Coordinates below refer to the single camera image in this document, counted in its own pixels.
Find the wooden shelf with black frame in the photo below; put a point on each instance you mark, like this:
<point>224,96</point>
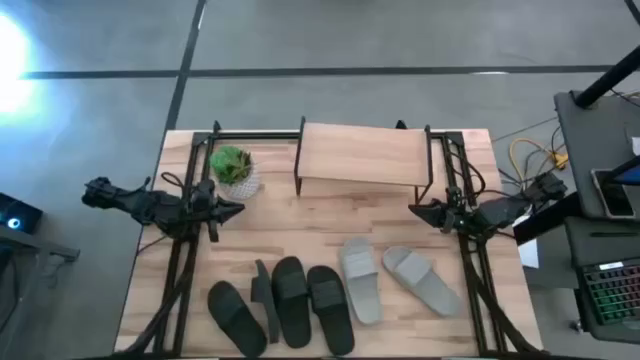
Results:
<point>360,155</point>

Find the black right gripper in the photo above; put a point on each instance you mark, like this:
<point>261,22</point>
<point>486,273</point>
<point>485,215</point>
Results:
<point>457,217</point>

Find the grey side desk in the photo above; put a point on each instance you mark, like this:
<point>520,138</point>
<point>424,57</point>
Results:
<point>595,140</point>

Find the smartphone with white border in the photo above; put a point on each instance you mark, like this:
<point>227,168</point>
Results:
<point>612,197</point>

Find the black slide sandal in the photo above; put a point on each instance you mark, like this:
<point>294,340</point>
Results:
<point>292,310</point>
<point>235,320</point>
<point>330,320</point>
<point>262,292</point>

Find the grey metal stand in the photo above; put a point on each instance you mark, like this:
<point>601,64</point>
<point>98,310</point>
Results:
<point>55,250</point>

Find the laptop with lit keyboard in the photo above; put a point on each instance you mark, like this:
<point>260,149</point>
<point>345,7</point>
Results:
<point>615,295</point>

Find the grey slide sandal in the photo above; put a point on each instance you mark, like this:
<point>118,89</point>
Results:
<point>425,282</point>
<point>362,285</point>

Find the black stand pole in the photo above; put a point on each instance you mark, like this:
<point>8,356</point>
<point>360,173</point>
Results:
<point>607,77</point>

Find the green plant in patterned pot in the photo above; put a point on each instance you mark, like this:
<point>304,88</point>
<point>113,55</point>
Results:
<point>231,165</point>

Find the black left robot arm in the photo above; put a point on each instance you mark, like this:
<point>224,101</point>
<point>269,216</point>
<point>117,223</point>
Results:
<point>145,205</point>

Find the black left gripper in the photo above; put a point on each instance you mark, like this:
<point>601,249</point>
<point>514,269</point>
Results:
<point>205,210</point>

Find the white paper sheet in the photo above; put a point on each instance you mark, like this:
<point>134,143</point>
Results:
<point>529,255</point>

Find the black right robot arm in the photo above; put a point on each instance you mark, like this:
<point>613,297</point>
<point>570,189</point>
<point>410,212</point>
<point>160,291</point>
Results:
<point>500,212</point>

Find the black box with blue light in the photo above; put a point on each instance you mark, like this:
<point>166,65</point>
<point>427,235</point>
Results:
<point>22,212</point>

